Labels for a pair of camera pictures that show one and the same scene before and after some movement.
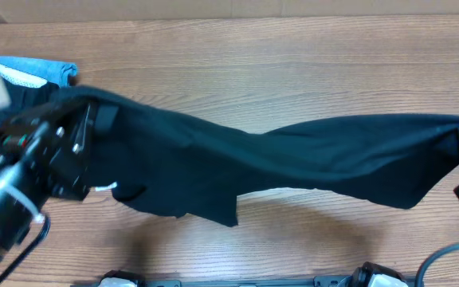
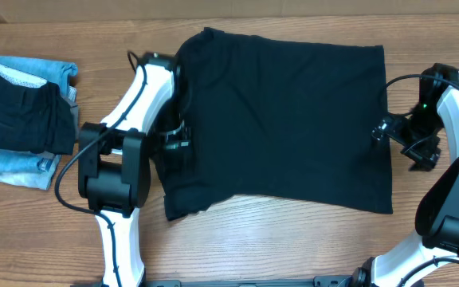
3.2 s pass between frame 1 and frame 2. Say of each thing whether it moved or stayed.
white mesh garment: stayed
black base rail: stayed
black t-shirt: moved
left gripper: moved
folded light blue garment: stayed
